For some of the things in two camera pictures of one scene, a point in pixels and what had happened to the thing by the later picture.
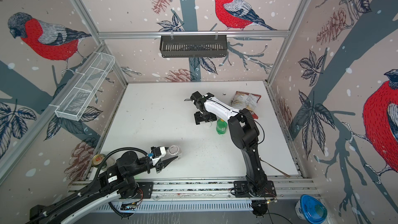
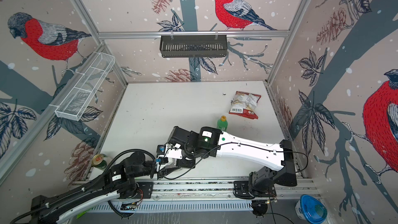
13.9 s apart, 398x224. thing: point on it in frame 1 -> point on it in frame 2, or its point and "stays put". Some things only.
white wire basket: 79,100 stays put
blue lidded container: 311,209 stays put
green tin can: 97,159 stays put
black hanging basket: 205,46 stays put
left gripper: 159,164 -> 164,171
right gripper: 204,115 -> 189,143
